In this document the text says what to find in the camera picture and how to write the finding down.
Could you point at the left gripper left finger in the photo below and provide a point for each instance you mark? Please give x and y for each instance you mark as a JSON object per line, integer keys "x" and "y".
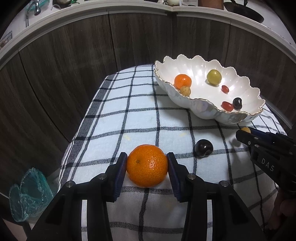
{"x": 61, "y": 220}

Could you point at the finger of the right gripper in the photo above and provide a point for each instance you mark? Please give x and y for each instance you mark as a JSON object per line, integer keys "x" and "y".
{"x": 250, "y": 138}
{"x": 262, "y": 135}

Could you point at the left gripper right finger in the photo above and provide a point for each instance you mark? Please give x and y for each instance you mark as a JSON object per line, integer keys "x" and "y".
{"x": 231, "y": 218}

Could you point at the tan longan fruit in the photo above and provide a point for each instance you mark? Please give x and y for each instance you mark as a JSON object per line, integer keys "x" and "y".
{"x": 246, "y": 129}

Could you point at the dark grape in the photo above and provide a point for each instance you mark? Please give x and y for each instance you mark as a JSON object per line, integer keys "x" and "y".
{"x": 237, "y": 103}

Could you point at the dark purple plum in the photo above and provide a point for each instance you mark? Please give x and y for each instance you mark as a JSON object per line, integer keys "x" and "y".
{"x": 203, "y": 148}

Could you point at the yellow green plum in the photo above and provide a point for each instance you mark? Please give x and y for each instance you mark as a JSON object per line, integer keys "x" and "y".
{"x": 214, "y": 77}

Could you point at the tan longan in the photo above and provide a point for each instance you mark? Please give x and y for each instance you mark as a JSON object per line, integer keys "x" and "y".
{"x": 185, "y": 90}

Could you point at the large orange mandarin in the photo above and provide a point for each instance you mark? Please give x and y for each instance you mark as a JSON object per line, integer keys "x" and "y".
{"x": 147, "y": 166}

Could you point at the right hand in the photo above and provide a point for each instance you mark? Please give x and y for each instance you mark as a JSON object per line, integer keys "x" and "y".
{"x": 284, "y": 205}

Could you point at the teal mesh bag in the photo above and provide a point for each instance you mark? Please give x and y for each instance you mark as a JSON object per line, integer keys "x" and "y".
{"x": 31, "y": 197}

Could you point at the white scalloped ceramic bowl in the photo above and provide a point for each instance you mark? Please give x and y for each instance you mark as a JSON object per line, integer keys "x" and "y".
{"x": 205, "y": 99}

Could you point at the checkered white black cloth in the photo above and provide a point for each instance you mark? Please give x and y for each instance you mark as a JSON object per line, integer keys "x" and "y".
{"x": 130, "y": 109}

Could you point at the black wok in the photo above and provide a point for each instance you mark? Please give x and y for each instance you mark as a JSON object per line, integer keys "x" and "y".
{"x": 243, "y": 10}

